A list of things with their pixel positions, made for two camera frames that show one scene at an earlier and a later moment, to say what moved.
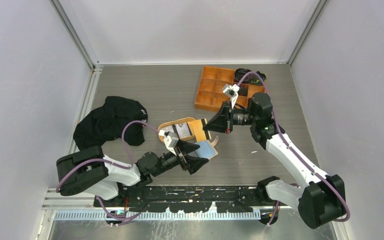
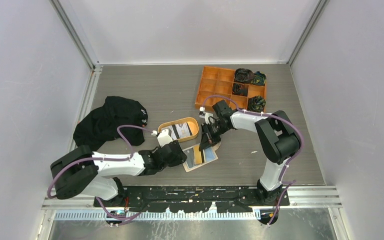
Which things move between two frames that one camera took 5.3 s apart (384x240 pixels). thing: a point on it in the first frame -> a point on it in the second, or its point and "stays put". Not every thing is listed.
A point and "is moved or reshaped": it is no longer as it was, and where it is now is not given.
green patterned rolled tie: [257, 81] stays put
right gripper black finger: [223, 122] -> [208, 139]
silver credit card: [183, 131] stays put
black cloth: [100, 125] stays put
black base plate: [190, 199] stays put
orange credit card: [196, 127] is moved or reshaped
